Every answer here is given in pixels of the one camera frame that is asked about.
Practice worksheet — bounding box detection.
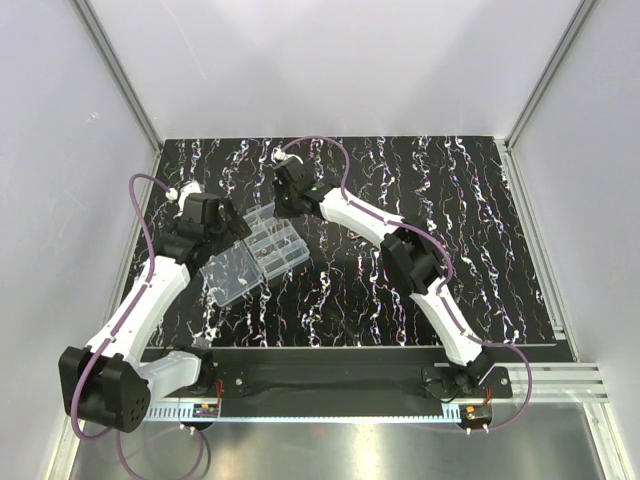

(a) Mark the clear plastic compartment box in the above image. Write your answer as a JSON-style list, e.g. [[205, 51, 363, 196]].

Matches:
[[200, 202, 310, 307]]

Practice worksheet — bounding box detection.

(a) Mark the left aluminium frame post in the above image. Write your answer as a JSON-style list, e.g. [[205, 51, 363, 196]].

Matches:
[[70, 0, 164, 154]]

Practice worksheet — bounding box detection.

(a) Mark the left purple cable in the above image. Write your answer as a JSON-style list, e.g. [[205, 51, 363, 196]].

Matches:
[[69, 173, 211, 476]]

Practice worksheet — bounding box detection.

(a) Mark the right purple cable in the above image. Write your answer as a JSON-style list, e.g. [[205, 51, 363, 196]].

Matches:
[[272, 135, 534, 434]]

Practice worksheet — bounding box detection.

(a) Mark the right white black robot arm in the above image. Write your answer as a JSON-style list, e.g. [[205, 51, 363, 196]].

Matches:
[[273, 149, 495, 390]]

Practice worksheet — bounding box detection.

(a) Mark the aluminium frame post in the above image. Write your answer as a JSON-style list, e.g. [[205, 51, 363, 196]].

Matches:
[[70, 0, 164, 154], [504, 0, 601, 151]]

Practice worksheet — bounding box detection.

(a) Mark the purple cable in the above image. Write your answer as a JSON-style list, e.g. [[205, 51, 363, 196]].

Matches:
[[272, 135, 534, 434], [69, 173, 211, 476]]

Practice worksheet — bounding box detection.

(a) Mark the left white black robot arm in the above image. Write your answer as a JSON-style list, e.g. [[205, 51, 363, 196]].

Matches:
[[58, 182, 251, 441]]

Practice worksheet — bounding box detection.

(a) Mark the right aluminium frame post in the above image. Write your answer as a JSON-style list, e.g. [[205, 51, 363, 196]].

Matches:
[[504, 0, 601, 151]]

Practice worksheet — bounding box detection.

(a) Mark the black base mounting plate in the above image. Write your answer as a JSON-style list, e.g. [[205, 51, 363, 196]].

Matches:
[[200, 346, 513, 400]]

